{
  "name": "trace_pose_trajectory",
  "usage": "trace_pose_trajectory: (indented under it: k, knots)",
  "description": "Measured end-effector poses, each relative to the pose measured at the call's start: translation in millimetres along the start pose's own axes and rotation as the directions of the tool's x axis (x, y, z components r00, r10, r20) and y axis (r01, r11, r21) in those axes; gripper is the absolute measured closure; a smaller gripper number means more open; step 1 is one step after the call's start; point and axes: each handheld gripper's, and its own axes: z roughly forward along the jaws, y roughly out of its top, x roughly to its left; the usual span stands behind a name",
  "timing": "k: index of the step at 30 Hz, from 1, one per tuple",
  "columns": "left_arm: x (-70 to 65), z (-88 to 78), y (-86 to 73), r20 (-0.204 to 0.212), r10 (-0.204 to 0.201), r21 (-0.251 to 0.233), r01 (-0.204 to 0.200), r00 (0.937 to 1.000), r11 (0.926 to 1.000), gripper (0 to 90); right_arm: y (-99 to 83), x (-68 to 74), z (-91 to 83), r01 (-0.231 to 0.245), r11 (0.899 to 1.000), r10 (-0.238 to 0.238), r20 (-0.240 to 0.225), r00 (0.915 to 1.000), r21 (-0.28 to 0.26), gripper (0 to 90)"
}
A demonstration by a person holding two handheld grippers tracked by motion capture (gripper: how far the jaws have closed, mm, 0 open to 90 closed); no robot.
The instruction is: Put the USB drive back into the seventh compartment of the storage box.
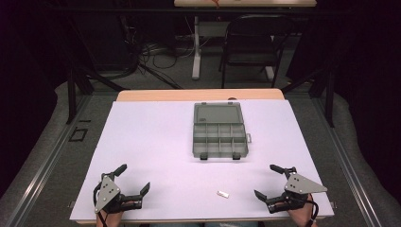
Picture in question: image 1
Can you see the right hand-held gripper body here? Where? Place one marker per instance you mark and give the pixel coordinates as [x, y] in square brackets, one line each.
[299, 186]

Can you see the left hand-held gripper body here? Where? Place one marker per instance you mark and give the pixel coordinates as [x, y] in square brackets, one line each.
[107, 192]

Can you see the small white piece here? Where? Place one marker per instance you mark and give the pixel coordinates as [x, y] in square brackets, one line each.
[223, 194]

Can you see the grey plastic organizer box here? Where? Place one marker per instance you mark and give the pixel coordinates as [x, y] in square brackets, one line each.
[219, 130]

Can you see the person's left hand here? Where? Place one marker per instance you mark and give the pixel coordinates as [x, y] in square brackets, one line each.
[110, 219]

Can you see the person's right hand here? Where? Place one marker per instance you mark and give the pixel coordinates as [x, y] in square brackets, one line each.
[299, 216]

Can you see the white table mat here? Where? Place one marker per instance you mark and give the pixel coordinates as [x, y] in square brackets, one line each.
[157, 148]

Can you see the short black tape strip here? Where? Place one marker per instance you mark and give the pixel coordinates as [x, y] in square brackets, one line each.
[84, 120]

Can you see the black metal stand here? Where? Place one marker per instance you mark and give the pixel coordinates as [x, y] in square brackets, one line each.
[329, 97]
[72, 94]

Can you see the black folding chair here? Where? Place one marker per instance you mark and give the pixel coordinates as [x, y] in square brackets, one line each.
[252, 47]

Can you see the wooden table with white legs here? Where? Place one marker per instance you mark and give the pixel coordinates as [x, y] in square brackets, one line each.
[246, 3]

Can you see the metal floor rail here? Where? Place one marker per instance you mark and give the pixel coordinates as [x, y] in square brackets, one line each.
[346, 164]
[47, 167]

